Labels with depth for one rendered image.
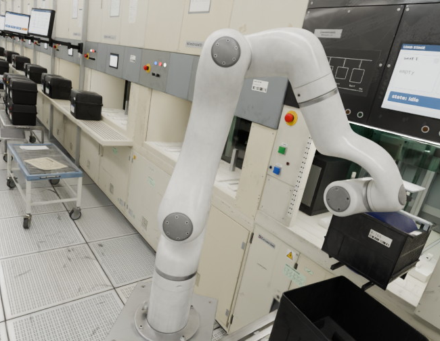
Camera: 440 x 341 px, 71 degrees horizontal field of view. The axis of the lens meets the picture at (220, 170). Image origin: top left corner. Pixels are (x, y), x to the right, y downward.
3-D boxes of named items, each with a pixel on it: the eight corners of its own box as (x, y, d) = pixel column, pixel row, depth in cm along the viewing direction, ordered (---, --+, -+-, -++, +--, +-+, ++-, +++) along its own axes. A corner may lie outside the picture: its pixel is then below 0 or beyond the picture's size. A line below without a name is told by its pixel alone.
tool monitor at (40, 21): (27, 43, 327) (27, 6, 316) (77, 53, 359) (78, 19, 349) (34, 45, 298) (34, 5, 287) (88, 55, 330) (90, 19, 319)
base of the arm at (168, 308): (122, 337, 82) (130, 280, 77) (147, 291, 100) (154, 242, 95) (191, 354, 81) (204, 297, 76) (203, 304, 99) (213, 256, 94)
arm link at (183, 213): (204, 226, 87) (195, 258, 71) (164, 214, 87) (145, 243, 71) (259, 43, 72) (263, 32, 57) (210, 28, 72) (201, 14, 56)
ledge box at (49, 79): (42, 94, 406) (42, 74, 398) (65, 96, 425) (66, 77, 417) (49, 98, 385) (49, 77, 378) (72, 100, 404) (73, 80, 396)
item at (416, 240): (313, 257, 102) (342, 168, 93) (344, 245, 115) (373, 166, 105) (385, 306, 84) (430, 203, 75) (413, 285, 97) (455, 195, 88)
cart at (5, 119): (-8, 141, 434) (-8, 107, 420) (36, 141, 468) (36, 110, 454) (-2, 162, 367) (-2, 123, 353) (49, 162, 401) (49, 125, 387)
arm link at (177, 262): (148, 275, 80) (160, 191, 73) (166, 239, 97) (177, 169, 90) (193, 285, 79) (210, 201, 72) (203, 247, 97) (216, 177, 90)
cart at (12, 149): (3, 186, 312) (2, 141, 299) (58, 181, 347) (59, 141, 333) (23, 231, 246) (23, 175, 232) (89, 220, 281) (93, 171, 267)
